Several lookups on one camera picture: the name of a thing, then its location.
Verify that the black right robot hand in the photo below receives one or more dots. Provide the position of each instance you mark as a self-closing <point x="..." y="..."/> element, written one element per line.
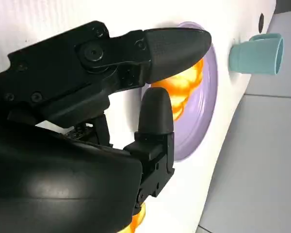
<point x="51" y="170"/>

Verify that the orange white toy bread roll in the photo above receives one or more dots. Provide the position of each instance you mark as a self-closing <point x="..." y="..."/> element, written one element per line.
<point x="138" y="218"/>
<point x="184" y="85"/>

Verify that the lilac plate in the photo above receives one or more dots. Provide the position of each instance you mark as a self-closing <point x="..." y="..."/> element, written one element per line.
<point x="198" y="109"/>

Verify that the pale green mug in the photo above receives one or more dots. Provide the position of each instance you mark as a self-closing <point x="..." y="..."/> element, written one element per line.
<point x="254" y="55"/>

